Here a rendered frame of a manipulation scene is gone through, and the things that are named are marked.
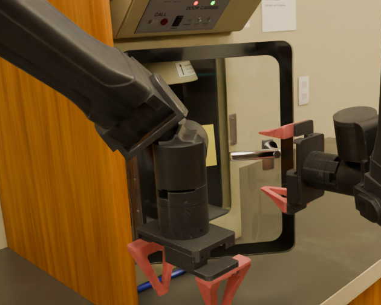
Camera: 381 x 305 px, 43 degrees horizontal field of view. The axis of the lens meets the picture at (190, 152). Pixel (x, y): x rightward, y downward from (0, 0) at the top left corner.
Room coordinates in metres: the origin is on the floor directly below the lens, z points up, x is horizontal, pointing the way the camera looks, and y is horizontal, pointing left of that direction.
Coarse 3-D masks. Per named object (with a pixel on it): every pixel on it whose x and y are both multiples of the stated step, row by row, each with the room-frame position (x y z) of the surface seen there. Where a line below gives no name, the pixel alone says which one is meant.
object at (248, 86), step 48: (192, 48) 0.85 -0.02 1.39; (240, 48) 0.85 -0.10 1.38; (288, 48) 0.86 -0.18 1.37; (192, 96) 0.85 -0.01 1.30; (240, 96) 0.85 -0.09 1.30; (288, 96) 0.86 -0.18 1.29; (240, 144) 0.85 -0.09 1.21; (288, 144) 0.86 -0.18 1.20; (144, 192) 0.84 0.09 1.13; (240, 192) 0.85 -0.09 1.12; (240, 240) 0.85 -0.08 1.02; (288, 240) 0.86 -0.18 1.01
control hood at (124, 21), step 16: (112, 0) 0.83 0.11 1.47; (128, 0) 0.80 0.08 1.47; (144, 0) 0.80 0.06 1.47; (240, 0) 0.96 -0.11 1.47; (256, 0) 0.99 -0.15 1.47; (112, 16) 0.83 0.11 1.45; (128, 16) 0.81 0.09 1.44; (224, 16) 0.97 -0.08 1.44; (240, 16) 1.00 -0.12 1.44; (112, 32) 0.83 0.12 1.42; (128, 32) 0.83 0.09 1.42; (160, 32) 0.89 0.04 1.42; (176, 32) 0.91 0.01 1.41; (192, 32) 0.94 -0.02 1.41; (208, 32) 0.98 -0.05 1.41
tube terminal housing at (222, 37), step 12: (156, 36) 0.92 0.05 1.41; (168, 36) 0.94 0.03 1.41; (180, 36) 0.96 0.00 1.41; (192, 36) 0.98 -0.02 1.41; (204, 36) 1.00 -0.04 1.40; (216, 36) 1.03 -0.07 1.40; (228, 36) 1.05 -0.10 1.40; (120, 48) 0.86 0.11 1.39; (132, 48) 0.88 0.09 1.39; (144, 48) 0.90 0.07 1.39; (156, 264) 0.89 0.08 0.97; (144, 276) 0.87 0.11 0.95
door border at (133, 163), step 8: (136, 160) 0.84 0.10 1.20; (128, 168) 0.84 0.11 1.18; (136, 168) 0.84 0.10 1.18; (136, 176) 0.84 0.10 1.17; (136, 184) 0.84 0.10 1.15; (128, 192) 0.84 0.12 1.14; (136, 192) 0.84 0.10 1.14; (136, 200) 0.84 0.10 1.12; (136, 208) 0.84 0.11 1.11; (136, 216) 0.84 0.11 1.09; (136, 224) 0.84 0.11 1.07; (136, 232) 0.84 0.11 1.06
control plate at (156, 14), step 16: (160, 0) 0.82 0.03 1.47; (176, 0) 0.85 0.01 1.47; (192, 0) 0.87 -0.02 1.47; (208, 0) 0.90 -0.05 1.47; (224, 0) 0.92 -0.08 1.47; (144, 16) 0.83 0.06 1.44; (160, 16) 0.85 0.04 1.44; (176, 16) 0.88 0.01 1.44; (192, 16) 0.90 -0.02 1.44; (208, 16) 0.93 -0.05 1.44; (144, 32) 0.86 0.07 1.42
